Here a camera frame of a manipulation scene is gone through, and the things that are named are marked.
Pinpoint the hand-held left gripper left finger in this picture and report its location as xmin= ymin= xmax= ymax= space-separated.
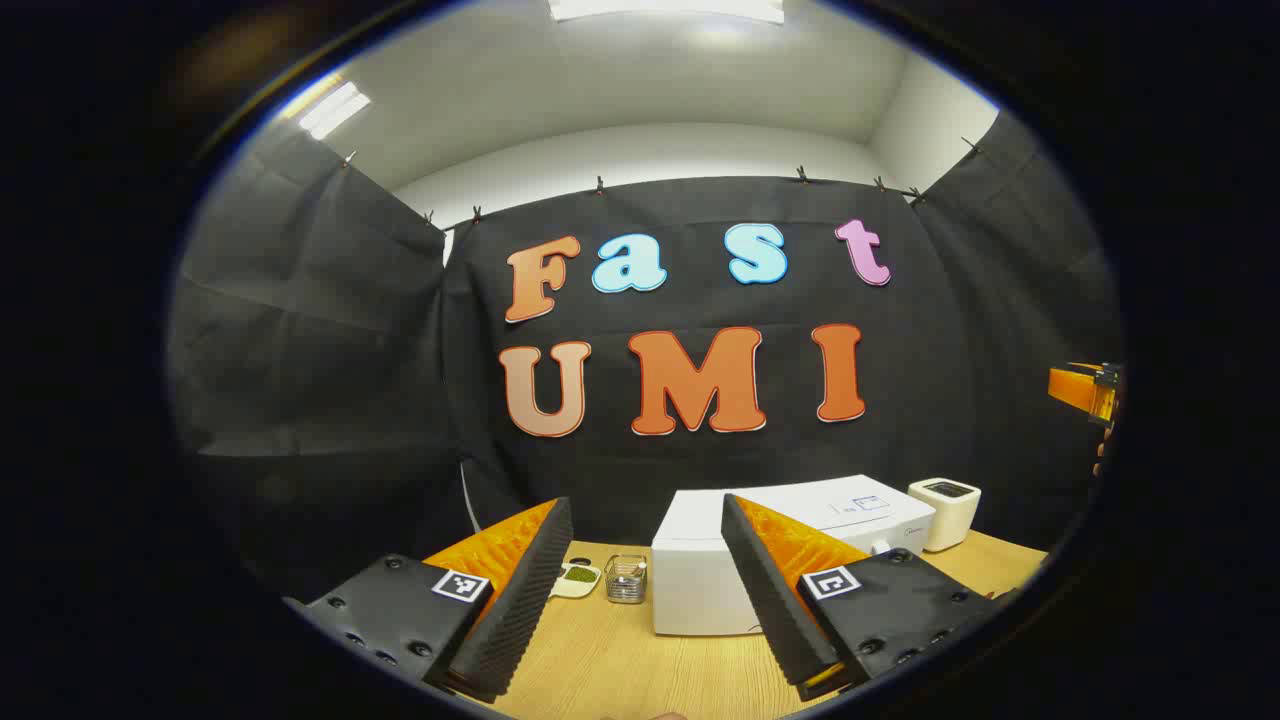
xmin=283 ymin=496 xmax=576 ymax=703

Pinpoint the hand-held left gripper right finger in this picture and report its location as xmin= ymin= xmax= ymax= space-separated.
xmin=720 ymin=493 xmax=1003 ymax=703

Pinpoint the white microwave oven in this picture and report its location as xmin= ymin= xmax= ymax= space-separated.
xmin=651 ymin=474 xmax=937 ymax=637

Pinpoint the white divided dish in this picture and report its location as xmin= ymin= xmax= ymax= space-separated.
xmin=550 ymin=563 xmax=602 ymax=600

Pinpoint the white toaster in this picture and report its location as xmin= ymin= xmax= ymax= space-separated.
xmin=908 ymin=478 xmax=982 ymax=553

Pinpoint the ceiling light panel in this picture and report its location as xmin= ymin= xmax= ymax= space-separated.
xmin=297 ymin=80 xmax=372 ymax=142
xmin=547 ymin=0 xmax=787 ymax=25

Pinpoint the metal wire basket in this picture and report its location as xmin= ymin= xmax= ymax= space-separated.
xmin=604 ymin=554 xmax=649 ymax=605

